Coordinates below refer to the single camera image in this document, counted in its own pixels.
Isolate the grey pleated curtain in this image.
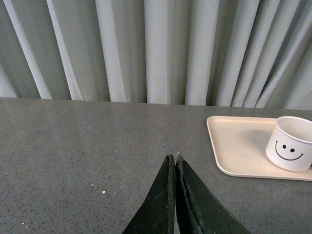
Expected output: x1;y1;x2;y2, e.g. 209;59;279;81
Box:
0;0;312;110

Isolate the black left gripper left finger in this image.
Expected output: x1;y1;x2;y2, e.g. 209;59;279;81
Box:
123;155;176;234

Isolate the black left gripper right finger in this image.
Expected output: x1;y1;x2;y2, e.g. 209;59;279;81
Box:
175;155;249;234

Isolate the white smiley mug black handle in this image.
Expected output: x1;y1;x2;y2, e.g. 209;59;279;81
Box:
266;116;312;172

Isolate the beige rectangular tray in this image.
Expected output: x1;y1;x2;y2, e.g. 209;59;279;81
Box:
206;116;312;181

